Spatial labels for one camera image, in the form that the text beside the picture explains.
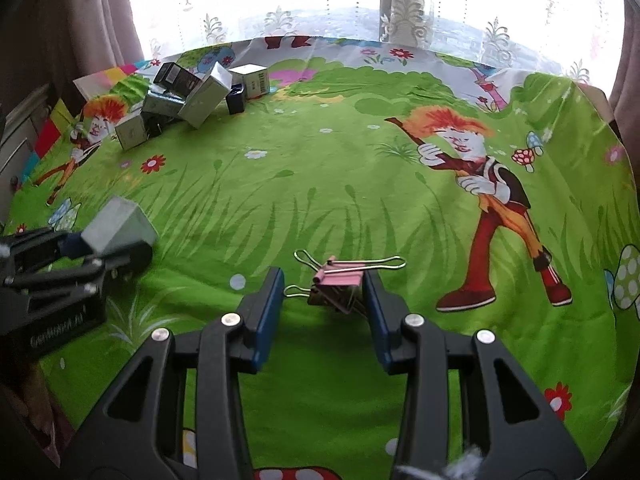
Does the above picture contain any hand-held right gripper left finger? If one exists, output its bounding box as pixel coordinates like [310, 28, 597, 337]
[62, 266, 286, 480]

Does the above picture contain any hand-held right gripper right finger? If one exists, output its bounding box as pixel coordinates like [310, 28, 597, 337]
[361, 269, 588, 480]

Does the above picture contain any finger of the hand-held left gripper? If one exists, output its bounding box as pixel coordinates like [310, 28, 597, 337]
[9, 228, 95, 272]
[4, 242, 154, 307]

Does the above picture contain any white cube box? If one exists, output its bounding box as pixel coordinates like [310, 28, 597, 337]
[80, 196, 159, 256]

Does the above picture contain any pink binder clip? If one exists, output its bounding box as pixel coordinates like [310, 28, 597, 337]
[284, 250, 407, 316]

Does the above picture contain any pink patterned cloth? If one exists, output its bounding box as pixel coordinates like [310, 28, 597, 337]
[20, 360, 76, 466]

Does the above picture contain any white cabinet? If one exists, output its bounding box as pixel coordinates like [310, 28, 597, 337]
[0, 85, 56, 206]

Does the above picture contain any small white box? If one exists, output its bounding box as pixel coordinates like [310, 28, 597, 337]
[115, 112, 149, 151]

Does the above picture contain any teal box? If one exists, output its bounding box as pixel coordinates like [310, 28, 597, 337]
[142, 94, 186, 123]

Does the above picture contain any tall white box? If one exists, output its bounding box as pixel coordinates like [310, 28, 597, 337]
[180, 62, 232, 129]

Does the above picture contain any black box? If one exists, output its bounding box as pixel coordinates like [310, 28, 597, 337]
[154, 62, 199, 96]

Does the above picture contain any white box with label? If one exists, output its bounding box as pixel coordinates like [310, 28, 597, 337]
[229, 64, 271, 100]

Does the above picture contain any pink curtain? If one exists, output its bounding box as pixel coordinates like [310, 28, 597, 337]
[606, 5, 640, 128]
[0, 0, 151, 106]

